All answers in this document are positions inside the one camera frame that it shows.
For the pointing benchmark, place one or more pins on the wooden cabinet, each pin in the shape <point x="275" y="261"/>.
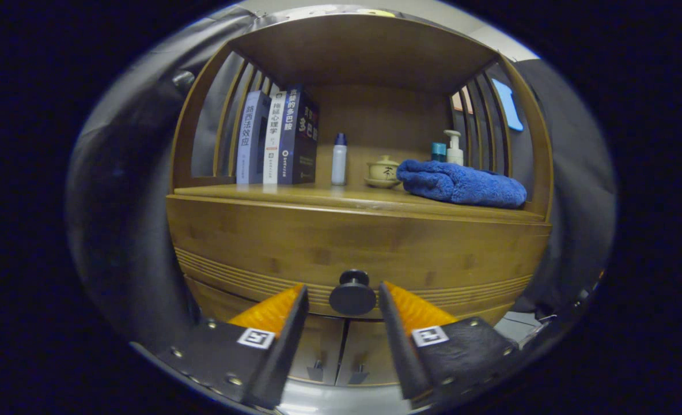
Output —
<point x="375" y="115"/>

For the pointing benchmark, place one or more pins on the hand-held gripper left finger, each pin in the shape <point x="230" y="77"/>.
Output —
<point x="277" y="351"/>

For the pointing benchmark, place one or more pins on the dark blue book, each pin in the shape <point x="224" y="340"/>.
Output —
<point x="300" y="138"/>

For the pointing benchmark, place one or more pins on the folded blue towel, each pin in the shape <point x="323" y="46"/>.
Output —
<point x="462" y="184"/>

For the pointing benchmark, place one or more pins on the lidded ceramic teacup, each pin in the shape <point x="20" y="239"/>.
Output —
<point x="382" y="172"/>

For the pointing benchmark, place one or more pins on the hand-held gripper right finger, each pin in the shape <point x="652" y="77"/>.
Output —
<point x="401" y="351"/>

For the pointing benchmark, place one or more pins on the teal bottle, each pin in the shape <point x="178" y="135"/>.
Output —
<point x="438" y="153"/>

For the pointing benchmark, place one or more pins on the wooden drawer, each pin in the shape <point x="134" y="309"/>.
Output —
<point x="347" y="242"/>

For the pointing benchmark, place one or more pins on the black drawer knob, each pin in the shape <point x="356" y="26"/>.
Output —
<point x="352" y="297"/>

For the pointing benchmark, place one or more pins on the white book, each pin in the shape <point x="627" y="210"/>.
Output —
<point x="273" y="138"/>

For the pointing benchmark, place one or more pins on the light blue book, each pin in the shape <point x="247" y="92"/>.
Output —
<point x="252" y="138"/>

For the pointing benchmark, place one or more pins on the white bottle blue cap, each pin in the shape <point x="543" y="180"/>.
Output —
<point x="339" y="161"/>

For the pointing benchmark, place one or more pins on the white pump bottle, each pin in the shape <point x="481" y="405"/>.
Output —
<point x="454" y="154"/>

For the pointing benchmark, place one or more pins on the black backdrop cloth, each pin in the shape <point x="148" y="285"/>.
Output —
<point x="122" y="202"/>

